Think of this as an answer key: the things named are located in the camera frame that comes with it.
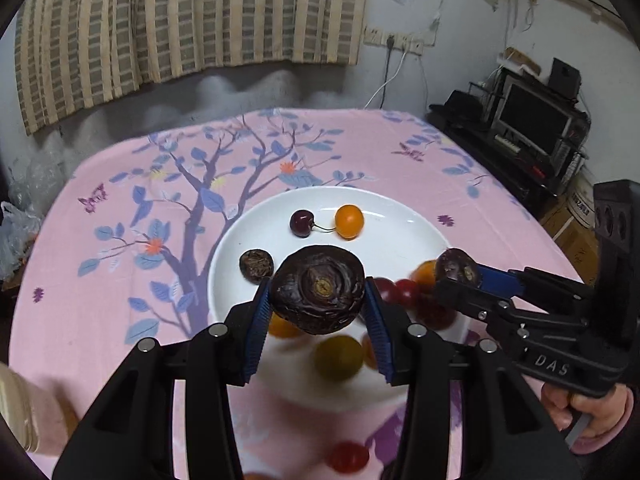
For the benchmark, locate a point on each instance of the greenish tangerine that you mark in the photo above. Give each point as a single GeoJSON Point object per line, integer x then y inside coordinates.
{"type": "Point", "coordinates": [340, 357]}

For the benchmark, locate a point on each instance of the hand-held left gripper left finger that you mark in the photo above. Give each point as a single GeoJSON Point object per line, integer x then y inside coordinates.
{"type": "Point", "coordinates": [256, 330]}

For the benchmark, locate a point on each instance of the clear plastic bag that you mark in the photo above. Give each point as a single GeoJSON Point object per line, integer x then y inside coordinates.
{"type": "Point", "coordinates": [15, 230]}

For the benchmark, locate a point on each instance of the white oval plate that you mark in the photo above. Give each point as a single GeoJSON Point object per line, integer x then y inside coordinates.
{"type": "Point", "coordinates": [280, 242]}

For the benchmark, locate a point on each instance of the black computer monitor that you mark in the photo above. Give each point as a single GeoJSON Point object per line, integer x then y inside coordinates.
{"type": "Point", "coordinates": [532, 117]}

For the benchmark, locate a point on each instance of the jar with cream lid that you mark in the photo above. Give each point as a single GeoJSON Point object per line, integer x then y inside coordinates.
{"type": "Point", "coordinates": [35, 410]}

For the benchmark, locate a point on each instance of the striped beige curtain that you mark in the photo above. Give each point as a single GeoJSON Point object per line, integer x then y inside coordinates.
{"type": "Point", "coordinates": [200, 15]}

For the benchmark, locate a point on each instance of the black desk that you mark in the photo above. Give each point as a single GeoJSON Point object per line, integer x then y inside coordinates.
{"type": "Point", "coordinates": [500, 160]}

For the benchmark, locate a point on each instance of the flat beige box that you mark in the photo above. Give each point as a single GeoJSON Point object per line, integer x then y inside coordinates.
{"type": "Point", "coordinates": [522, 60]}

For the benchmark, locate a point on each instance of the dark red cherry with stem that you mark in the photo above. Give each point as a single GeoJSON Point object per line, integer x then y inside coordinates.
{"type": "Point", "coordinates": [301, 222]}

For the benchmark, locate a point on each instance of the person's right hand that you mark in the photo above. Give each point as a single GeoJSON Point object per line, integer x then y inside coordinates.
{"type": "Point", "coordinates": [600, 410]}

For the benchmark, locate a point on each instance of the pink printed tablecloth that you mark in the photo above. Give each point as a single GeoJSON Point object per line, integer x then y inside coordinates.
{"type": "Point", "coordinates": [125, 285]}

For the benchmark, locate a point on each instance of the white wall outlet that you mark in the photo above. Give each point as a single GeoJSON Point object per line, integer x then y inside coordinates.
{"type": "Point", "coordinates": [373, 35]}

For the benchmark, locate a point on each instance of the black speaker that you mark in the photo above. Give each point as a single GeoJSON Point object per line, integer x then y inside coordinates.
{"type": "Point", "coordinates": [565, 78]}

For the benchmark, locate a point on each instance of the white plastic bucket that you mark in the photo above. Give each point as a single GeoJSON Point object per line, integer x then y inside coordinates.
{"type": "Point", "coordinates": [582, 205]}

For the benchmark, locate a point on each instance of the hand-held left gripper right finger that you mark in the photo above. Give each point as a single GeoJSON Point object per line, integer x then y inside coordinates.
{"type": "Point", "coordinates": [377, 330]}

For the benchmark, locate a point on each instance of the black hat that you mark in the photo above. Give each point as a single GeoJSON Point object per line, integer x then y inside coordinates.
{"type": "Point", "coordinates": [457, 103]}

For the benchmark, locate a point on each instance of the red cherry tomato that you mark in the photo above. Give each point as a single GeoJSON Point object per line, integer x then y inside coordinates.
{"type": "Point", "coordinates": [407, 292]}
{"type": "Point", "coordinates": [347, 456]}

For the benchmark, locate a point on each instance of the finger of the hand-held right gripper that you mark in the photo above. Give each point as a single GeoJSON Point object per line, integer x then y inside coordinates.
{"type": "Point", "coordinates": [500, 282]}
{"type": "Point", "coordinates": [465, 300]}

